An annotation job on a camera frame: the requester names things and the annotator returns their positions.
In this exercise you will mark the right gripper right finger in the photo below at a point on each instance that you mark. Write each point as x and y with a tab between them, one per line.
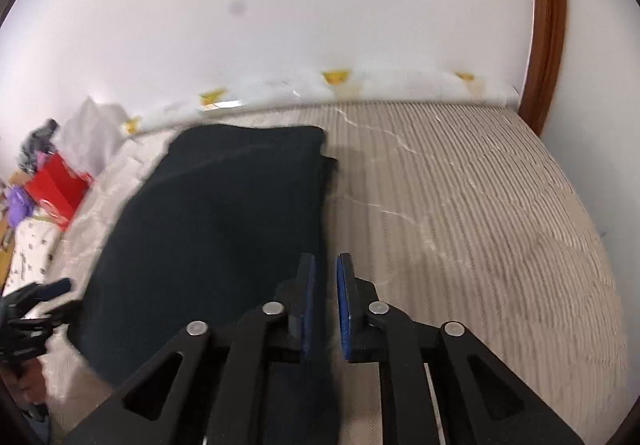
438	384

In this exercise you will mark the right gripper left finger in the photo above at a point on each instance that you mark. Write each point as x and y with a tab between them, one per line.
208	385

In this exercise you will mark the black sweatshirt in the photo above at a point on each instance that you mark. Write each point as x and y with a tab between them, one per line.
222	220

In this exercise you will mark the dark plaid clothes pile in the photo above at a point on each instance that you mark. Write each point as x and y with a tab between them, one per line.
37	148

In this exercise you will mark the person left hand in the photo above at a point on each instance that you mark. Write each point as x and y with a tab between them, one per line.
29	388

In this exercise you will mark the white dotted fabric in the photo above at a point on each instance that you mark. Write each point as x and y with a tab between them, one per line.
35	244

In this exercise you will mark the purple plastic bag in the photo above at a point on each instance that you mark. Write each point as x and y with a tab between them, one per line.
21	205

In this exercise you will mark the red shopping bag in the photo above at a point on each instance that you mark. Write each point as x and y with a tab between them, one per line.
59	190

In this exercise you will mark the orange wooden side table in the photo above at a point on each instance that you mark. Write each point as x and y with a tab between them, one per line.
7	238

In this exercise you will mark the striped quilted mattress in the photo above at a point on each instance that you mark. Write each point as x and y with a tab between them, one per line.
454	213

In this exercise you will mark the white paper shopping bag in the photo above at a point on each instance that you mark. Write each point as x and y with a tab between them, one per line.
91	137

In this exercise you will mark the white lemon print sheet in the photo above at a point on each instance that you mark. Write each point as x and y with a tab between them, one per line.
331	87

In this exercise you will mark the brown wooden door frame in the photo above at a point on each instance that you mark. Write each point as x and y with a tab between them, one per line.
549	26

